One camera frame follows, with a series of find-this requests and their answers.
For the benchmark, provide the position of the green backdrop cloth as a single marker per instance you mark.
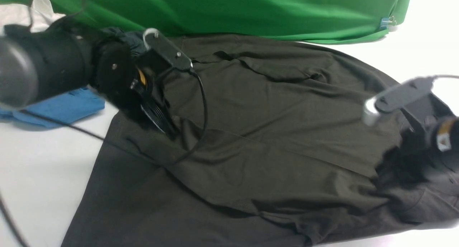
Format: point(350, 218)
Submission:
point(316, 21)

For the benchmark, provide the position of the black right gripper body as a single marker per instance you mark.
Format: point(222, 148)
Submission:
point(425, 151)

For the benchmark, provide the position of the dark gray long-sleeve top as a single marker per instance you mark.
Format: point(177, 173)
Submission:
point(286, 160)

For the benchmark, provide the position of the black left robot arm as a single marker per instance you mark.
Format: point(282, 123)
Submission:
point(69, 55)

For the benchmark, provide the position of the dark teal crumpled garment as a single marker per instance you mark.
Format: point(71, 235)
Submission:
point(134, 39)

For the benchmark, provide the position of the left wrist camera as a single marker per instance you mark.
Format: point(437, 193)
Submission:
point(159, 44)

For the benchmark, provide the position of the white crumpled garment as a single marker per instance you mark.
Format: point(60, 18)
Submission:
point(42, 13)

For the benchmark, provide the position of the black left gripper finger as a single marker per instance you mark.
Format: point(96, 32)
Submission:
point(161, 119)

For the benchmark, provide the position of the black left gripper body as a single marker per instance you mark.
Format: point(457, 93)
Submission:
point(118, 80)

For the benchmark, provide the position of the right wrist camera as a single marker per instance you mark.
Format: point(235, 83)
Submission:
point(395, 98)

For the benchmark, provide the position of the blue crumpled garment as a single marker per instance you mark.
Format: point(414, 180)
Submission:
point(68, 108)

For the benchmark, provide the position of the blue binder clip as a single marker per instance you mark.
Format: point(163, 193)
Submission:
point(388, 22)

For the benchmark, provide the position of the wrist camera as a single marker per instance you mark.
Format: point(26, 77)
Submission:
point(395, 98)
point(159, 44)

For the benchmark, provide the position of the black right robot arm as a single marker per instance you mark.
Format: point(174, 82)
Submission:
point(428, 151)

